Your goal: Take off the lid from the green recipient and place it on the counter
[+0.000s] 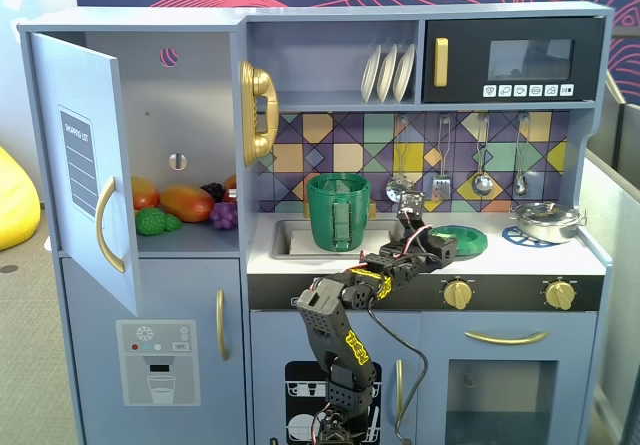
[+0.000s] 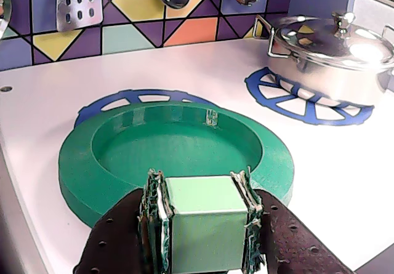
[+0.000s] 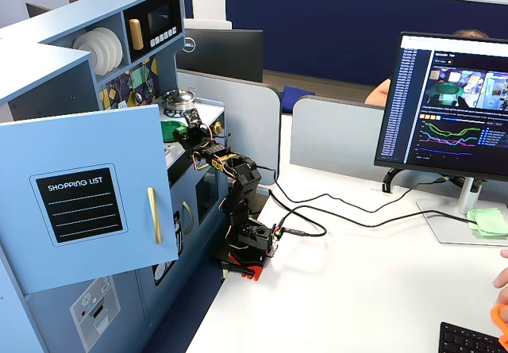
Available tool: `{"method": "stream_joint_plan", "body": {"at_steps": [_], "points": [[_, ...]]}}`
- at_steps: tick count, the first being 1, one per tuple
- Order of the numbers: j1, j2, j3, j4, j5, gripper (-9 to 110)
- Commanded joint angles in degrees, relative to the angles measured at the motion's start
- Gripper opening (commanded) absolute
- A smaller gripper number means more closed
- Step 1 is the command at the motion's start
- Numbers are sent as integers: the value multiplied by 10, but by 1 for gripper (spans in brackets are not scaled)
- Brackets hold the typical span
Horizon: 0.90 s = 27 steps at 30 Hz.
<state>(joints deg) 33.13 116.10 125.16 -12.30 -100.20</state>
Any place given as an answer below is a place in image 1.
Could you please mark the red toy fruit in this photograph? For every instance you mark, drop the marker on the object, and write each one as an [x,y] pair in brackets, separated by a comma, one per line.
[230,196]

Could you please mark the large red orange toy mango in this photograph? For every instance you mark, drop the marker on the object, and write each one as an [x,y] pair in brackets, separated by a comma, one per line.
[187,204]

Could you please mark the gold toy telephone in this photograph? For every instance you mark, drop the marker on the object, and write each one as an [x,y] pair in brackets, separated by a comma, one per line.
[257,85]

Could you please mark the round floor outlet cover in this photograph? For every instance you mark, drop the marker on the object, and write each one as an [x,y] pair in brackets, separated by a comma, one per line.
[7,268]

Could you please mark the steel slotted spatula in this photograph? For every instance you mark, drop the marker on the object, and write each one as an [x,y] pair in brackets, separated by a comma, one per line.
[441,187]

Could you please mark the yellow bean bag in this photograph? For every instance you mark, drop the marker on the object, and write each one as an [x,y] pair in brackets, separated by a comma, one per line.
[15,205]

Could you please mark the blue oven door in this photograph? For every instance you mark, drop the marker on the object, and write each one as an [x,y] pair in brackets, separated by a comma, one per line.
[435,390]

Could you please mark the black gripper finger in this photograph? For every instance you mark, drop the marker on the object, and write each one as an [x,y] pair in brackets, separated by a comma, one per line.
[434,232]
[446,252]

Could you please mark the green toy broccoli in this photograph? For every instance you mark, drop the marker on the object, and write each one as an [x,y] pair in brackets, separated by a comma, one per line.
[150,221]

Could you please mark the blue fridge door with list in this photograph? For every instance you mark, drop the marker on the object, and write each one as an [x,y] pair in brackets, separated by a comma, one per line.
[60,90]

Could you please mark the grey office partition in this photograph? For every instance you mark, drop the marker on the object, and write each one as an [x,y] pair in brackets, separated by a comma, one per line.
[615,265]

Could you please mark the gold stove knob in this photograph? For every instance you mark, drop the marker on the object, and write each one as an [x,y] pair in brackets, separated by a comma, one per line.
[457,295]
[559,295]

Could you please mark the grey toy sink basin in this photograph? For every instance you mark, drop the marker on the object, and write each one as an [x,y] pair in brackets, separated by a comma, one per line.
[282,240]

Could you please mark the steel toy pot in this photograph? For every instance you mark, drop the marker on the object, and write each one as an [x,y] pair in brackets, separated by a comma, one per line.
[547,232]

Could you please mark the green round container lid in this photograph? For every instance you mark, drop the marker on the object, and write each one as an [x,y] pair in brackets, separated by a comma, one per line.
[472,240]

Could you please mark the small wrist camera board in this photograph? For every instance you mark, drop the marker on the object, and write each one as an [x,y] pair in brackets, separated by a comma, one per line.
[412,203]

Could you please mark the steel pot lid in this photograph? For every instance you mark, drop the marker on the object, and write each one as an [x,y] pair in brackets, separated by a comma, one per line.
[545,211]

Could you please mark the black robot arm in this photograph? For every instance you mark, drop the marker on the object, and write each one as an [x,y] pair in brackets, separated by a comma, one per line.
[335,330]

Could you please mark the white toy plate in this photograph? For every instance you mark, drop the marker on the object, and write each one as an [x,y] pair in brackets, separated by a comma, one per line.
[369,77]
[404,72]
[386,75]

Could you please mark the steel toy spoon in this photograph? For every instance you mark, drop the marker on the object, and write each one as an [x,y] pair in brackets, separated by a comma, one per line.
[520,185]

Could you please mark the blue freezer door with dispenser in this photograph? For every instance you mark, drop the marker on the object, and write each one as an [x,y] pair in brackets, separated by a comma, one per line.
[100,290]

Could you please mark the steel toy ladle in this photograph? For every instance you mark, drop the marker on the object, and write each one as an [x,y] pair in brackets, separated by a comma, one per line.
[482,184]

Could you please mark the small red orange toy mango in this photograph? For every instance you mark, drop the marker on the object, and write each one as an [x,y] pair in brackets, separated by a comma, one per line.
[144,194]

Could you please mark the black toy microwave door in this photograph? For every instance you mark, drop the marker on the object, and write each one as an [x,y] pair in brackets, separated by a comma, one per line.
[465,30]

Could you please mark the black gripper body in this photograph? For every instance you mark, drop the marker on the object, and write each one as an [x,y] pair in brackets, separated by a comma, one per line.
[446,249]

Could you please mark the orange toy fruit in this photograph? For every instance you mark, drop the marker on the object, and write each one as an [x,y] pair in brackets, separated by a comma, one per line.
[230,182]

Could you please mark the dark toy blackberry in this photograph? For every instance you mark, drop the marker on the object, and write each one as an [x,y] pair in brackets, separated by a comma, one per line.
[213,191]

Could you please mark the purple toy grapes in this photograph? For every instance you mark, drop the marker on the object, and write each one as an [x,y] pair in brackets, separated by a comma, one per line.
[224,216]

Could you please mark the green plastic container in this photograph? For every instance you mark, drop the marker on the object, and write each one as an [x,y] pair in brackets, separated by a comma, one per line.
[320,225]

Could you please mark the steel slotted skimmer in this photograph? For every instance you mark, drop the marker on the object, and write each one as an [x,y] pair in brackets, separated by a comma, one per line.
[396,185]

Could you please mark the blue wooden toy kitchen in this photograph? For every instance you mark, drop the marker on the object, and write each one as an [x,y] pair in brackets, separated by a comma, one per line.
[320,65]

